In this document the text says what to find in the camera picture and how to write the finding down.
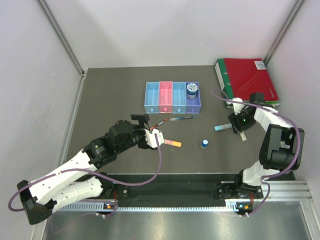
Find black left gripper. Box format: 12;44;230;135
116;114;152;155

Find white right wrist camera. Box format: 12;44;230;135
232;97;245;116

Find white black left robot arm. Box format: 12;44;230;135
17;114;164;225

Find red folder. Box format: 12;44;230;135
223;57;279;103

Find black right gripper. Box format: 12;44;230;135
228;107;257;134

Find light blue drawer bin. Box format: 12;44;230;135
172;82;187;114

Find grey slotted cable duct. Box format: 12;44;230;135
59;199;252;213

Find blue white highlighter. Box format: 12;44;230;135
214;123;232;131

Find blue clear pen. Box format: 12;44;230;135
170;116;196;122

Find white eraser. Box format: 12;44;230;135
239;131;247;141

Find pink orange highlighter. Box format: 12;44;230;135
164;139;182;148

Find blue round jar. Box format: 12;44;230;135
186;82;199;100

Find pink plastic drawer bin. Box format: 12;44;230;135
158;81;173;113

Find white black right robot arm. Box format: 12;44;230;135
228;93;305;198

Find green lever arch binder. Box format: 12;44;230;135
214;58;280;110

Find aluminium frame rail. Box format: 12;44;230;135
34;0;87;76

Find purple plastic drawer bin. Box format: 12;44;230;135
186;81;202;114

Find blue end drawer bin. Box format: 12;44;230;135
144;82;160;114

